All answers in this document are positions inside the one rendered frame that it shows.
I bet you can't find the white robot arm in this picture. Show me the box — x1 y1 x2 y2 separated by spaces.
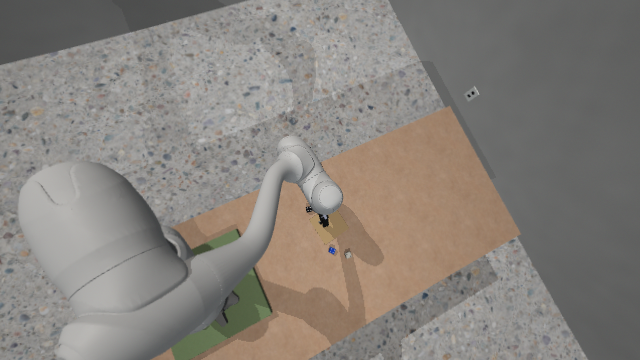
18 135 343 360

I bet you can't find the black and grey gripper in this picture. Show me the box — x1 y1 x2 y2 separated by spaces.
317 213 329 228

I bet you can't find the tan flat mat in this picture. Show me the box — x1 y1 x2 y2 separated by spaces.
309 210 349 244

